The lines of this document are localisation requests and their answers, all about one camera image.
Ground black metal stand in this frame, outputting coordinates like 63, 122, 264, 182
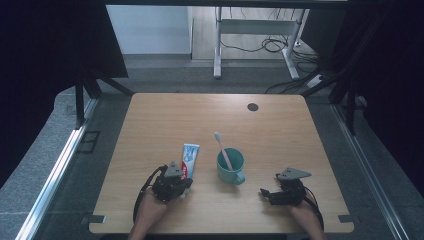
301, 19, 368, 136
73, 64, 135, 130

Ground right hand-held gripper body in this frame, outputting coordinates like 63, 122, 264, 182
266, 167, 313, 207

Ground aluminium rail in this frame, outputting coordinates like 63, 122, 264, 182
330, 103, 412, 240
14, 98, 99, 240

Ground teal cup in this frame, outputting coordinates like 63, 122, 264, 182
216, 147, 247, 186

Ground person's right hand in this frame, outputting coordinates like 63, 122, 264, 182
287, 194, 322, 232

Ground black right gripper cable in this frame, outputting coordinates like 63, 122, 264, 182
301, 185, 325, 232

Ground person's left hand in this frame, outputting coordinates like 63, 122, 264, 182
137, 187, 170, 228

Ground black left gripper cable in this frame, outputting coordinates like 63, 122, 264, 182
132, 164, 168, 225

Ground pink toothbrush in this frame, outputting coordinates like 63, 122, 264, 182
213, 131, 234, 172

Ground red and white toothpaste tube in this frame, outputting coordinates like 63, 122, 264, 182
179, 143, 201, 200

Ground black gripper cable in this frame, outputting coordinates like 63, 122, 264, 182
301, 185, 325, 232
132, 164, 168, 225

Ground white power strip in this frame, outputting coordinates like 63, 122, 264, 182
306, 74, 326, 89

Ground white desk frame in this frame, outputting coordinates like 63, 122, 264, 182
213, 6, 310, 80

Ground black floor cables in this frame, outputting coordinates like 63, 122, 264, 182
219, 8, 321, 65

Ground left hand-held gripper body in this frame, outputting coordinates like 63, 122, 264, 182
151, 161, 191, 203

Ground black curtain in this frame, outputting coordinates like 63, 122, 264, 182
299, 0, 424, 198
0, 0, 130, 189

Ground white wall panel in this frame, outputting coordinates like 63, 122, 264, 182
105, 4, 194, 56

